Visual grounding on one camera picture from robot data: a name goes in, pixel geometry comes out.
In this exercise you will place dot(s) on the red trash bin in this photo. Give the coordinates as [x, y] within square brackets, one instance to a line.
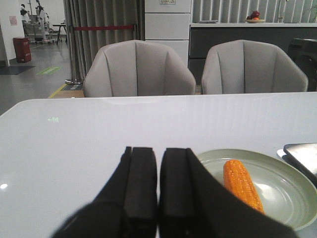
[22, 49]

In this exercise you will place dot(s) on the fruit bowl on counter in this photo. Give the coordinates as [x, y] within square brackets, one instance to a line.
[254, 18]

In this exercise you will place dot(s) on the dark grey counter sideboard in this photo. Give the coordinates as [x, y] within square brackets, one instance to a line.
[204, 36]

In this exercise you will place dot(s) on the red barrier belt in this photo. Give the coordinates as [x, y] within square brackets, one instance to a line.
[97, 28]

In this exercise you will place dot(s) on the silver digital kitchen scale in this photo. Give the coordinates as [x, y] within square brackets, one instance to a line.
[303, 157]

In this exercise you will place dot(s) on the white drawer cabinet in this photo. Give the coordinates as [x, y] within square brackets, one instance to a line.
[168, 22]

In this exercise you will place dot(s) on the grey armchair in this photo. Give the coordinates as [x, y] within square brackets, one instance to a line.
[138, 68]
[274, 72]

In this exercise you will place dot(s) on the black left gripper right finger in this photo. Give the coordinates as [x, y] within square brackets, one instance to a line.
[193, 204]

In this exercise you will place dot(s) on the left grey armchair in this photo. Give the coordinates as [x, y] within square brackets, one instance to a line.
[138, 68]

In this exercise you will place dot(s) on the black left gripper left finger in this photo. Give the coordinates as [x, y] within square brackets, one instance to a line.
[126, 207]

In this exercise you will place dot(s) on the black appliance at right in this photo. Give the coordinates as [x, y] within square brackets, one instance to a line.
[304, 53]

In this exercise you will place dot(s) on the light green plate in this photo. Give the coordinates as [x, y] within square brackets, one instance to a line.
[286, 194]

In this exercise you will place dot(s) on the right grey armchair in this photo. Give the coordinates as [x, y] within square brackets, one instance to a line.
[274, 72]

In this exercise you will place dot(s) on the orange corn cob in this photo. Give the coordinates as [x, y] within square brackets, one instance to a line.
[239, 182]

